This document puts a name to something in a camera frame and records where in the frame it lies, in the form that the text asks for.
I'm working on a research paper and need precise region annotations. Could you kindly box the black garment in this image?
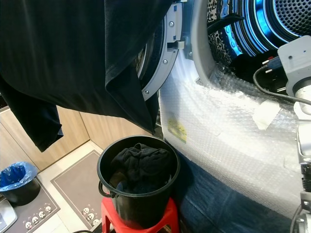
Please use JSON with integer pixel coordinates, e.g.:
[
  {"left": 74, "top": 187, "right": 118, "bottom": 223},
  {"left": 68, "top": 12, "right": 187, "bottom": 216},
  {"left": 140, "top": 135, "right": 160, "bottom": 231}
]
[{"left": 0, "top": 0, "right": 175, "bottom": 152}]

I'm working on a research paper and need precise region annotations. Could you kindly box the bubble-wrapped white washing machine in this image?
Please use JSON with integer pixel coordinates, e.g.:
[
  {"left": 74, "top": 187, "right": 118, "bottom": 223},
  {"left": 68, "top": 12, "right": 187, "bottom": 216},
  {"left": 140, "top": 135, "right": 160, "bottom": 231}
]
[{"left": 158, "top": 0, "right": 311, "bottom": 220}]

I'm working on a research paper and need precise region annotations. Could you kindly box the dark clothes pile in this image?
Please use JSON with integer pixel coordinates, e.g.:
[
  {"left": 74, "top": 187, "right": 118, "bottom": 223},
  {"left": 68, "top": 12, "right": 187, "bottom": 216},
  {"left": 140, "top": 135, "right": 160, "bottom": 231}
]
[{"left": 109, "top": 143, "right": 172, "bottom": 193}]

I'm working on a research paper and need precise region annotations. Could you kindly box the white tape patch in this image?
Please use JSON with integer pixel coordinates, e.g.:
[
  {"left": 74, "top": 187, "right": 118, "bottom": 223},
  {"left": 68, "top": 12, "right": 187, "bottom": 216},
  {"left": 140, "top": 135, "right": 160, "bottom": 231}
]
[{"left": 253, "top": 100, "right": 281, "bottom": 131}]

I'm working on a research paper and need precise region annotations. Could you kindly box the blue-lit steel washer drum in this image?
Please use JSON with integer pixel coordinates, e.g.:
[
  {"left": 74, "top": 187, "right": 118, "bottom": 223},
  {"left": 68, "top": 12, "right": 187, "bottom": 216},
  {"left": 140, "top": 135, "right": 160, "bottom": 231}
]
[{"left": 209, "top": 0, "right": 311, "bottom": 55}]

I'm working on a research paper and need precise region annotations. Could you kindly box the leopard print cloth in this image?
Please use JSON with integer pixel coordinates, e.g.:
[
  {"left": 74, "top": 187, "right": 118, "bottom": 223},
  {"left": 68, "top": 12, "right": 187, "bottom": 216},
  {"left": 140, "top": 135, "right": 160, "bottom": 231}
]
[{"left": 207, "top": 0, "right": 237, "bottom": 67}]

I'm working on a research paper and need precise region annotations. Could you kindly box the light wooden cabinet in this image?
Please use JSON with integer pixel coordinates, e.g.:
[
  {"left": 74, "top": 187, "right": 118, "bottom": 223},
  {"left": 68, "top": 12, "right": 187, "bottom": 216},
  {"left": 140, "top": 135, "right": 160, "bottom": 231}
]
[{"left": 0, "top": 106, "right": 152, "bottom": 171}]

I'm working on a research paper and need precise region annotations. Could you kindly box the grey round washer door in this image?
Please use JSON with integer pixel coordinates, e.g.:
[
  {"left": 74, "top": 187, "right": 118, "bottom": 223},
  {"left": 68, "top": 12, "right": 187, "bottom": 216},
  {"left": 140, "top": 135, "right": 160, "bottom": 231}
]
[{"left": 136, "top": 0, "right": 186, "bottom": 101}]

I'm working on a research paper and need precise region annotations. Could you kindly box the yellow energy label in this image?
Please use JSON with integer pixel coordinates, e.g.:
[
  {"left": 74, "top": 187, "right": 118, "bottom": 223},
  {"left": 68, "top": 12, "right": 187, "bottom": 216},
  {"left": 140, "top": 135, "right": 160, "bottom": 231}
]
[{"left": 168, "top": 118, "right": 188, "bottom": 144}]

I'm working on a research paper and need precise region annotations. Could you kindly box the black bin with blue bag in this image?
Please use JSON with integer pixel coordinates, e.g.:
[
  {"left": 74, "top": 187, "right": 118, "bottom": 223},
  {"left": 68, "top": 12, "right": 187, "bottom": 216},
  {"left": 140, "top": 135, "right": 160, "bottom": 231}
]
[{"left": 0, "top": 161, "right": 40, "bottom": 207}]

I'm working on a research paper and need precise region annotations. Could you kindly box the large grey floor mat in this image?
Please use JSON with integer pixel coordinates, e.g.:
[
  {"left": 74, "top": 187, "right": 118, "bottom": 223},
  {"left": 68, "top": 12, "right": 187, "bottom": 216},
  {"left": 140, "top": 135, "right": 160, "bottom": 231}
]
[{"left": 50, "top": 150, "right": 104, "bottom": 229}]

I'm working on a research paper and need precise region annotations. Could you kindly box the blue denim cloth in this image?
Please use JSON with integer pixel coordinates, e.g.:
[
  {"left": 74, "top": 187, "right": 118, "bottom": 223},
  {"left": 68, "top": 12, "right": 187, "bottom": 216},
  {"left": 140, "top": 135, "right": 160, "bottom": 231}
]
[{"left": 173, "top": 150, "right": 298, "bottom": 233}]

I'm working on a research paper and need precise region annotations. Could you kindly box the silver bathroom scale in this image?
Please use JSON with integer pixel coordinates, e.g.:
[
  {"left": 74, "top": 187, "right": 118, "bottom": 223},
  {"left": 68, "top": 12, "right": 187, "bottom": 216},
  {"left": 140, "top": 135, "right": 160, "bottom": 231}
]
[{"left": 0, "top": 198, "right": 18, "bottom": 233}]

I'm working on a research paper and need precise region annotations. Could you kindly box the grey floor mat with cartoon faces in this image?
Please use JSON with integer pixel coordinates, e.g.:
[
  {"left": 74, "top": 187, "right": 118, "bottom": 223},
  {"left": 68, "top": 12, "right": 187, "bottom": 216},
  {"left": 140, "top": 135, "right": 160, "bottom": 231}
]
[{"left": 11, "top": 182, "right": 60, "bottom": 233}]

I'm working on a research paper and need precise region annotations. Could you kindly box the red plastic stool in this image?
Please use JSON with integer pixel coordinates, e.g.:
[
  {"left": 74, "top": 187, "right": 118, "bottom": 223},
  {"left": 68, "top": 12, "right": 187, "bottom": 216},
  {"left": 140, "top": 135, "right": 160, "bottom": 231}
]
[{"left": 101, "top": 196, "right": 179, "bottom": 233}]

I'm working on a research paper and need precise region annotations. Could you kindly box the black plastic bucket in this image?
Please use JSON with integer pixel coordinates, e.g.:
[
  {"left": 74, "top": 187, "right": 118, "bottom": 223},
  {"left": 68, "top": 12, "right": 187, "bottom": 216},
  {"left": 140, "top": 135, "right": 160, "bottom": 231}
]
[{"left": 96, "top": 135, "right": 181, "bottom": 230}]

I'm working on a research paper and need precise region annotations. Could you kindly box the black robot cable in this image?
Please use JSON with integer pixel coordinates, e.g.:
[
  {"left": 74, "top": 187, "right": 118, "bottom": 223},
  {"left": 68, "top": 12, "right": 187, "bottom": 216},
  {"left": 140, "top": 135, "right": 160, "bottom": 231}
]
[{"left": 253, "top": 62, "right": 311, "bottom": 105}]

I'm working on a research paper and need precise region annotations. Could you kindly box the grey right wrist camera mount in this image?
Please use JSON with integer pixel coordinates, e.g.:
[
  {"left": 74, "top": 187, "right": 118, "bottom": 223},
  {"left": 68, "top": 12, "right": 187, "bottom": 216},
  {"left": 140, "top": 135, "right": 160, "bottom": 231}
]
[{"left": 277, "top": 35, "right": 311, "bottom": 98}]

